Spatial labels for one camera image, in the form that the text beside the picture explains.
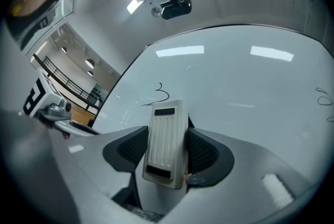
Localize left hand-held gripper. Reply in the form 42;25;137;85
22;68;100;137

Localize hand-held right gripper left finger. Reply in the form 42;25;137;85
49;126;157;224

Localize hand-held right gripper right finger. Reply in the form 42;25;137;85
161;127;316;224

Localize white whiteboard eraser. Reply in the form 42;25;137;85
142;99;195;191

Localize large white whiteboard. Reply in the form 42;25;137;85
91;23;334;184

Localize wooden table white legs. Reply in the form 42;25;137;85
70;105;100;128

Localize dark display shelf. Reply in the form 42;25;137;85
90;84;109;106

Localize black metal railing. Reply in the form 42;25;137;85
33;54;101;111

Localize person's torso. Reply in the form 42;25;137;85
5;0;67;51

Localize ceiling light strip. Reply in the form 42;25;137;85
127;0;147;14

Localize black head camera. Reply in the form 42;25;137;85
160;0;193;20

